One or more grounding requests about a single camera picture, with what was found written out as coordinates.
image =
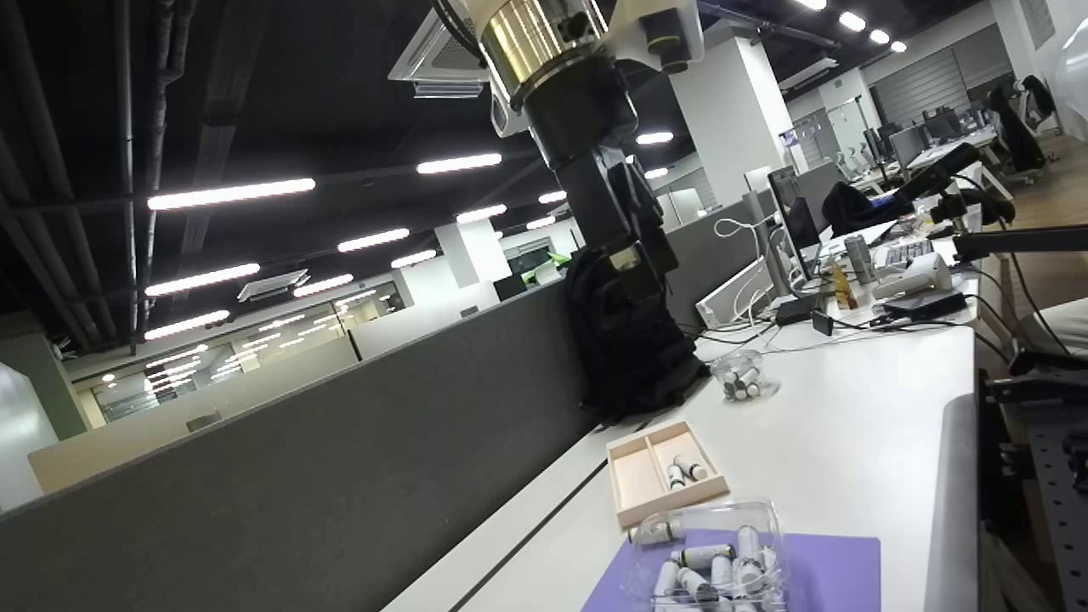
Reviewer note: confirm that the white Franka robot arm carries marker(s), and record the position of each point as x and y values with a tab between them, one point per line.
530	34

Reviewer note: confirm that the purple mat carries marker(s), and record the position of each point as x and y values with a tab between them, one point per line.
839	572

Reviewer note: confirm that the white paper roll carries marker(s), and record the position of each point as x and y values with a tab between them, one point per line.
925	273

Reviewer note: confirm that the pile of small grey objects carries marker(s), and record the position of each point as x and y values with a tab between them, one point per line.
725	554

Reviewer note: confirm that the grey low partition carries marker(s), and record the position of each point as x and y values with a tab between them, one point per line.
716	260

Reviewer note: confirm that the long ceiling light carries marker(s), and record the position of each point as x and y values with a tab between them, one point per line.
189	325
232	190
323	282
459	163
375	238
201	279
482	213

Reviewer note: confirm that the computer monitor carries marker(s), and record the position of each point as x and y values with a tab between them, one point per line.
808	205

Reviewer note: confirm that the clear plastic bowl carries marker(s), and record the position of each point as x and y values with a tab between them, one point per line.
748	379

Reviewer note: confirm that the wooden two-compartment tray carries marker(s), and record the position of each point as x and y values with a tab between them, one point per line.
665	476

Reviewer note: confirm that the amber bottle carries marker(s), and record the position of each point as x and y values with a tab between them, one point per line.
840	282

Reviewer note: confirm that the black backpack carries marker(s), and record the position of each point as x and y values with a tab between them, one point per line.
635	340

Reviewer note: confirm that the small white bottle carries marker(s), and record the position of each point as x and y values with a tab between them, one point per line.
695	467
679	473
690	585
748	544
665	578
700	554
654	529

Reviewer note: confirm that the metal perforated breadboard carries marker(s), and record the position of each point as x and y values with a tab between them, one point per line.
1060	511

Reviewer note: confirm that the ceiling air conditioner unit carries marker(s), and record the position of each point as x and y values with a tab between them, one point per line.
438	62

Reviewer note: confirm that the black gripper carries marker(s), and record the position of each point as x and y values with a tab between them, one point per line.
578	111

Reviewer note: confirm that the grey desk partition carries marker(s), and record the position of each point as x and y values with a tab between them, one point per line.
292	489

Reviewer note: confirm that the white square pillar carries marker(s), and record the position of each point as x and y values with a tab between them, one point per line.
731	121

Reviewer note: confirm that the black horizontal bar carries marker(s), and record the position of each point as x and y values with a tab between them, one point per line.
1022	238

